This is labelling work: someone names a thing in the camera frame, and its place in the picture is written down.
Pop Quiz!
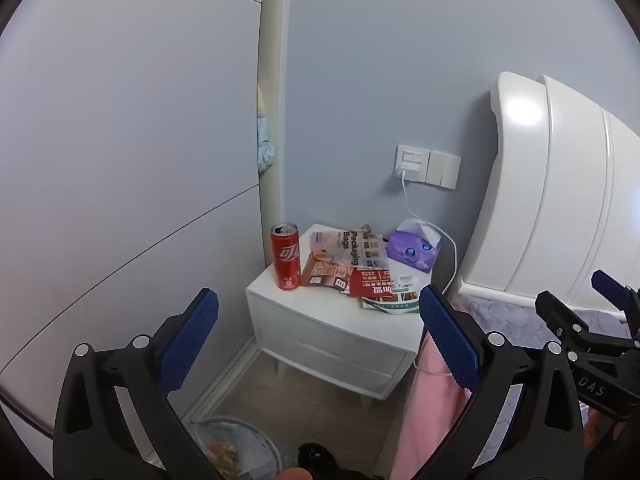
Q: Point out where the purple tissue pack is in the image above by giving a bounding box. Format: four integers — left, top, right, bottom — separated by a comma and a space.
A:
387, 219, 443, 274

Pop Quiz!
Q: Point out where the green and white leaflet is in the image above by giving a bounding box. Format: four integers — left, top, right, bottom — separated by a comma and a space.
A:
361, 276, 422, 315

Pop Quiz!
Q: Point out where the light blue cloth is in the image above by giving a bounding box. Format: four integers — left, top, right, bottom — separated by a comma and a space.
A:
256, 117, 276, 171

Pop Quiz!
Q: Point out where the red leaflet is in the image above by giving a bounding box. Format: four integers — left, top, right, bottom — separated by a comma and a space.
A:
348, 267, 396, 301

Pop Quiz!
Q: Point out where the white bed headboard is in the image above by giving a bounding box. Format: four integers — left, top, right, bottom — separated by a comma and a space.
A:
457, 71, 640, 321

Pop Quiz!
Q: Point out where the red soda can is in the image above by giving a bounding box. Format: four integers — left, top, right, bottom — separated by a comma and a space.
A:
271, 222, 301, 291

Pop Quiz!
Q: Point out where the purple patterned bedding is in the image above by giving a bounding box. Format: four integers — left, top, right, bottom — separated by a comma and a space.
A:
452, 294, 636, 346

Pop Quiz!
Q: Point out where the white nightstand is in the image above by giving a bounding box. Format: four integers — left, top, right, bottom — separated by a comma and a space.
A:
245, 223, 458, 413

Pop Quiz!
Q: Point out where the grey wardrobe door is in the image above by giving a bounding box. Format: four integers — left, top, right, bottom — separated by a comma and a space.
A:
0, 0, 266, 461

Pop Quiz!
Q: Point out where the brown leaflet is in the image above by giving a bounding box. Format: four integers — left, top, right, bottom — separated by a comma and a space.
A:
299, 251, 353, 293

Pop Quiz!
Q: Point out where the white charger cable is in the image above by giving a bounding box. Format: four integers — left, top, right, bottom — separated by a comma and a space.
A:
401, 172, 459, 376

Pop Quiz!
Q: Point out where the cream wardrobe side panel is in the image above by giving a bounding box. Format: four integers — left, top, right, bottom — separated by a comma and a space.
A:
256, 0, 293, 268

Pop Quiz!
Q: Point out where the clear plastic packaging bag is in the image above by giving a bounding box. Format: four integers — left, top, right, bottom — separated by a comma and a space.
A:
309, 230, 389, 273

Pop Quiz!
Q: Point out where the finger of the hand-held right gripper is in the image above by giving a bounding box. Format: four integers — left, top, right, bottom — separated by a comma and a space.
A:
591, 269, 640, 331
535, 290, 590, 357

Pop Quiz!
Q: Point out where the pink bed sheet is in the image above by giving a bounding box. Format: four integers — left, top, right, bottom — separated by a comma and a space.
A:
390, 327, 473, 480

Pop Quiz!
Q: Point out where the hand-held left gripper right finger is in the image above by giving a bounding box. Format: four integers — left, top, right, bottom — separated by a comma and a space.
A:
417, 285, 586, 480

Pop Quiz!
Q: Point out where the trash bin with clear bag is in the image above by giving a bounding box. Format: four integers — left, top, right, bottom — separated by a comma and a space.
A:
187, 417, 286, 480

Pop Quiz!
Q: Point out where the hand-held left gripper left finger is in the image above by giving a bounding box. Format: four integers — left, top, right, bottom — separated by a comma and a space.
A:
52, 287, 223, 480

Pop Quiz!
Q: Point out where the black slipper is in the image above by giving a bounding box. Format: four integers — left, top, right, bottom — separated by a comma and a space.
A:
297, 442, 341, 476

